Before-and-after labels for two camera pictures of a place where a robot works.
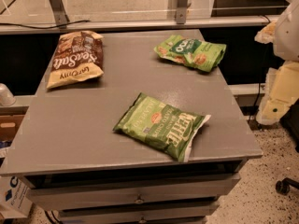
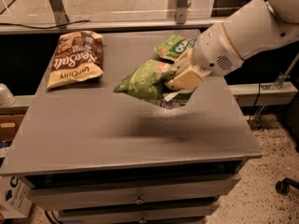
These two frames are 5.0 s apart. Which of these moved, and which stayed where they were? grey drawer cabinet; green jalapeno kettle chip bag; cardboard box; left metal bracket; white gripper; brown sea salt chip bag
Moved: white gripper; green jalapeno kettle chip bag
Stayed: brown sea salt chip bag; grey drawer cabinet; left metal bracket; cardboard box
